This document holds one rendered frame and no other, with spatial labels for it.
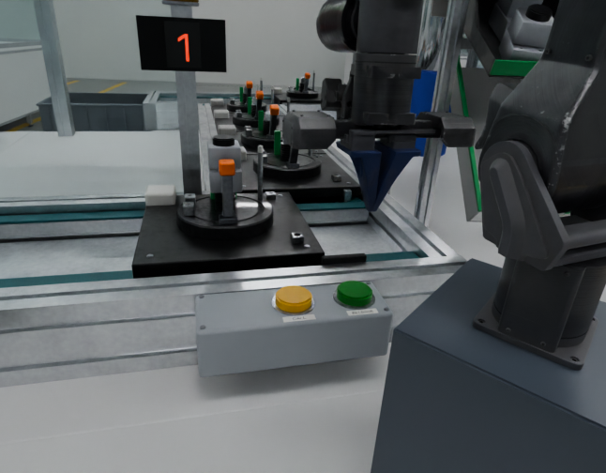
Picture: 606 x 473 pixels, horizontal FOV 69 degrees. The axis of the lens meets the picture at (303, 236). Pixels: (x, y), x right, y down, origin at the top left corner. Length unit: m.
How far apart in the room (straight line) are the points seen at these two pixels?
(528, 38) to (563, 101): 0.41
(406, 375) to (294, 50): 10.93
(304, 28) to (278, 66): 1.01
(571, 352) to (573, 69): 0.16
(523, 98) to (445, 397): 0.18
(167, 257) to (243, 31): 10.62
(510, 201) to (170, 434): 0.39
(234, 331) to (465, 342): 0.24
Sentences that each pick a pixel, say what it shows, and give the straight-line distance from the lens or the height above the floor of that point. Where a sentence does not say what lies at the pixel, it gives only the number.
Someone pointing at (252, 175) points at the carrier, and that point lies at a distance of 0.88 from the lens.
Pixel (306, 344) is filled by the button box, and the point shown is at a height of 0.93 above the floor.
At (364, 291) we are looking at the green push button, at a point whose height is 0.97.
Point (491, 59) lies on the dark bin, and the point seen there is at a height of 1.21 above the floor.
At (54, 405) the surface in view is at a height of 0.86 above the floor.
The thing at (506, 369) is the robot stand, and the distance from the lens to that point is 0.29.
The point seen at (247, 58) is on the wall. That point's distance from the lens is 11.14.
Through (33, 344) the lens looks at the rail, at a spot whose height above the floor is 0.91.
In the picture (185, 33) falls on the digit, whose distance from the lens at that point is 0.71.
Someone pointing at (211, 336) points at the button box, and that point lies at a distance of 0.46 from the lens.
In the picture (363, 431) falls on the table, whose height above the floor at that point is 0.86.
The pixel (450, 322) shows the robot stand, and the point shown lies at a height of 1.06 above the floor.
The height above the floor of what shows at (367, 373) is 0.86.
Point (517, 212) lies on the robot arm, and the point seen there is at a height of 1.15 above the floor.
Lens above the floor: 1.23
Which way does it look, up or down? 25 degrees down
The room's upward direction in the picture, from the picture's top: 3 degrees clockwise
